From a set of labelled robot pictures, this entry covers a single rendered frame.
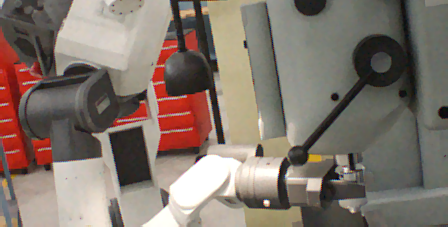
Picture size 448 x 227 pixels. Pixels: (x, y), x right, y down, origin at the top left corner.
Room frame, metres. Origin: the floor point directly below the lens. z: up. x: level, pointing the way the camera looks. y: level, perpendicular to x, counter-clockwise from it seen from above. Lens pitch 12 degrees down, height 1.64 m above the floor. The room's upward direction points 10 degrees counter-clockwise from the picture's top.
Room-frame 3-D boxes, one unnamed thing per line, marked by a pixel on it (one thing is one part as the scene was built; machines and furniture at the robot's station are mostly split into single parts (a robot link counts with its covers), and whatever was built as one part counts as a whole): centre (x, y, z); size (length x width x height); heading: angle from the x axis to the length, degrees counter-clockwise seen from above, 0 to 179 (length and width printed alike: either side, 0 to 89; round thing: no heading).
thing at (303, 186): (1.07, -0.11, 1.24); 0.13 x 0.12 x 0.10; 152
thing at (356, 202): (1.03, -0.19, 1.23); 0.05 x 0.05 x 0.05
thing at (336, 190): (1.00, -0.17, 1.24); 0.06 x 0.02 x 0.03; 62
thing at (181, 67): (1.03, 0.04, 1.47); 0.07 x 0.07 x 0.06
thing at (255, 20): (1.04, -0.08, 1.44); 0.04 x 0.04 x 0.21; 85
